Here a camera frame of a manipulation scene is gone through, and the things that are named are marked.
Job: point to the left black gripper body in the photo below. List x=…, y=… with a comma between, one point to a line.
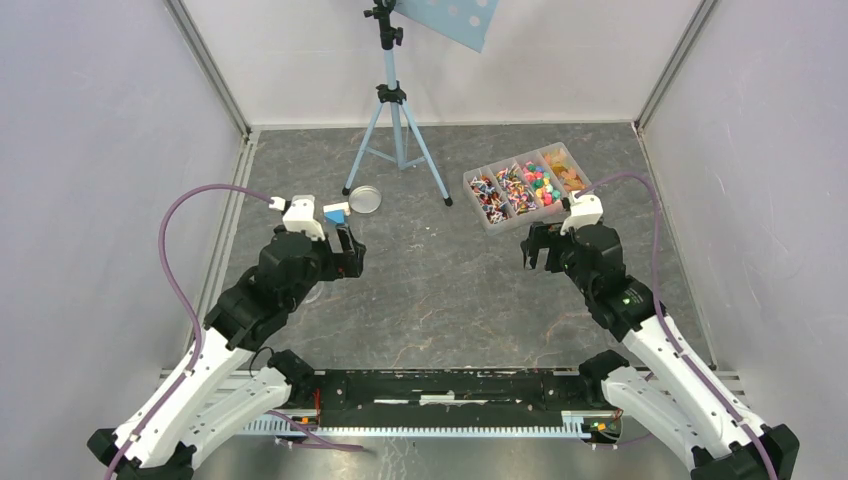
x=327, y=265

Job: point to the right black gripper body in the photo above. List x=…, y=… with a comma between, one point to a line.
x=548, y=235

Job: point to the clear round jar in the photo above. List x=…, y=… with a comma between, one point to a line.
x=313, y=293

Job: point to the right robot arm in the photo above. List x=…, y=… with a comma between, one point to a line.
x=713, y=433

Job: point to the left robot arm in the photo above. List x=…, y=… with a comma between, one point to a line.
x=175, y=430

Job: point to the clear compartment candy tray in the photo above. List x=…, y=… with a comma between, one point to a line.
x=519, y=190

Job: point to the blue white toy block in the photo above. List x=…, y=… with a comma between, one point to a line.
x=337, y=213

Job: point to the round metal lid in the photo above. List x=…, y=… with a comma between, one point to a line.
x=365, y=199

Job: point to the light blue tripod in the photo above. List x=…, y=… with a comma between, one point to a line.
x=410, y=148

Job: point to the light blue perforated board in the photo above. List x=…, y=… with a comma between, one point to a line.
x=465, y=22

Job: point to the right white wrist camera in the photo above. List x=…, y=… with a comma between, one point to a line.
x=583, y=210

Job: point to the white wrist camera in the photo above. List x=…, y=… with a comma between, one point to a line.
x=298, y=215
x=583, y=210

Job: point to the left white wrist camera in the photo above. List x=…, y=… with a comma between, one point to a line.
x=298, y=215

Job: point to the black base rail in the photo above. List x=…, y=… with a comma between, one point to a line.
x=450, y=398

